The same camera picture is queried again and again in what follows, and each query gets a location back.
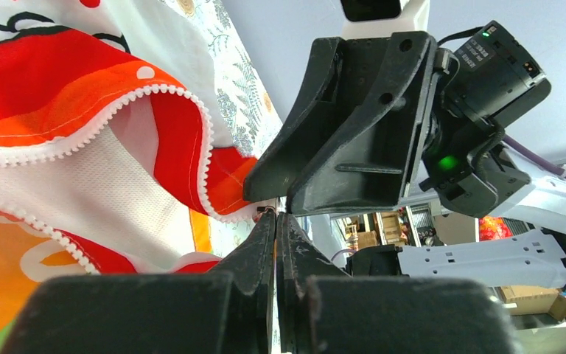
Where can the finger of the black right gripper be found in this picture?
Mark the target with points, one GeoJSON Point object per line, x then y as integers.
{"type": "Point", "coordinates": [304, 130]}

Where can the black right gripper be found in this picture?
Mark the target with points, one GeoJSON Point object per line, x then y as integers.
{"type": "Point", "coordinates": [403, 100]}

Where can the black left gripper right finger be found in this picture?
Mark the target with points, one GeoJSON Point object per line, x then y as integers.
{"type": "Point", "coordinates": [322, 309]}

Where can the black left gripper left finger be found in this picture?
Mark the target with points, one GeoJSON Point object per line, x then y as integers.
{"type": "Point", "coordinates": [228, 309]}

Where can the rainbow red white kids jacket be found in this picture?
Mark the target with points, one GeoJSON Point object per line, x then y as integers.
{"type": "Point", "coordinates": [110, 136]}

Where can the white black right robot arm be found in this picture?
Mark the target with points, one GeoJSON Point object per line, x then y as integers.
{"type": "Point", "coordinates": [534, 194]}

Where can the cardboard boxes in background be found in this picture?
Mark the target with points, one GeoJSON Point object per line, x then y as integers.
{"type": "Point", "coordinates": [391, 228]}

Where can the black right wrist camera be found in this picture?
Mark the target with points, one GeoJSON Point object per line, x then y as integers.
{"type": "Point", "coordinates": [382, 18]}

